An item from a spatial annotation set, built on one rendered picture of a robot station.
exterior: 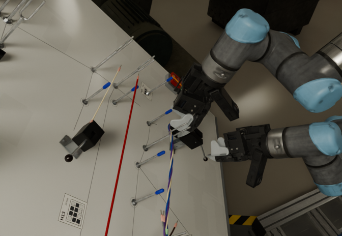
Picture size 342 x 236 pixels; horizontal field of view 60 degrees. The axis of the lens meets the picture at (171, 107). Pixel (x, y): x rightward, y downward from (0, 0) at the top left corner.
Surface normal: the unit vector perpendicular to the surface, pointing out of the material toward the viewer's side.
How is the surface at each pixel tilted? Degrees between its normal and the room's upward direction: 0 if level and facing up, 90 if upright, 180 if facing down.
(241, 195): 0
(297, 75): 57
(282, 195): 0
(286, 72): 76
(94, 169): 45
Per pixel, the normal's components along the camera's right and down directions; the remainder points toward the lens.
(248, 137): -0.67, 0.16
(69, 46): 0.76, -0.45
